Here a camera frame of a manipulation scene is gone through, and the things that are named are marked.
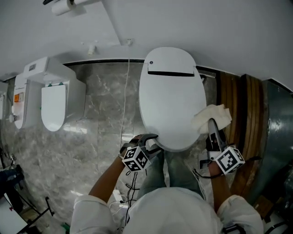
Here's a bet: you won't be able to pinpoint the black tripod stand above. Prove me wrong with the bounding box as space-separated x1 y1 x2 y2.
13 196 55 227

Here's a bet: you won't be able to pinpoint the person's left hand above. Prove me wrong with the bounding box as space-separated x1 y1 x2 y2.
132 134 144 147

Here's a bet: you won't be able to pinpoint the white power cable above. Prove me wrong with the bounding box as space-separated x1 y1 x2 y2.
120 58 131 147

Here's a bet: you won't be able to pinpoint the white smart toilet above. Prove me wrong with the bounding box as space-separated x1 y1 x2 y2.
144 47 197 77

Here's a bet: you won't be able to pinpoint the thick toilet paper roll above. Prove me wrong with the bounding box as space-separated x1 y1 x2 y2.
51 0 73 16

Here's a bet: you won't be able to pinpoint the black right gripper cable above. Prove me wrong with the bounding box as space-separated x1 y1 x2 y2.
192 168 224 179

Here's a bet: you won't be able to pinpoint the small white toilet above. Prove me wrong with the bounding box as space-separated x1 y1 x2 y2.
0 81 9 121

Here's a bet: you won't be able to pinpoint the person's jeans legs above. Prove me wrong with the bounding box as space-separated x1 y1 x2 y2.
137 149 204 199

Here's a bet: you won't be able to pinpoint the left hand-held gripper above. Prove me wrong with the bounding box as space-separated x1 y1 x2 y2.
119 133 163 172

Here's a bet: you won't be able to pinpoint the person's white shirt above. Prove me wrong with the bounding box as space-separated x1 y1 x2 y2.
70 187 265 234

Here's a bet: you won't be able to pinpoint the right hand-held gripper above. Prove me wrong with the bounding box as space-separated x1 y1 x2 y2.
198 118 246 176

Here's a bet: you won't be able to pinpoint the white power strip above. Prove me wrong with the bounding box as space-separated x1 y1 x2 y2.
112 191 125 207

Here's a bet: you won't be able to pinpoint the white tankless toilet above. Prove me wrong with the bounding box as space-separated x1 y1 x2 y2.
11 74 29 130

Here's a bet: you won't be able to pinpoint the white toilet with tank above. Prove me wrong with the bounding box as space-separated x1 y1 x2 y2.
24 56 87 133

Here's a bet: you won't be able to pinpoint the white toilet lid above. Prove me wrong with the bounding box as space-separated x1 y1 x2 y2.
139 68 206 152

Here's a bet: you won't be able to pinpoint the white wiping cloth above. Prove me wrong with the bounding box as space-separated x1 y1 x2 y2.
191 104 232 134

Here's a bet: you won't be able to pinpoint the person's left forearm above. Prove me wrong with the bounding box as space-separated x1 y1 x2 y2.
88 157 126 204

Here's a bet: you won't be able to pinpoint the white paper roll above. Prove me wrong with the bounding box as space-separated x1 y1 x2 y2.
73 0 101 5

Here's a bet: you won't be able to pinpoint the person's right forearm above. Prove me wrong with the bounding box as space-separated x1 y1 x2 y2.
209 163 233 212

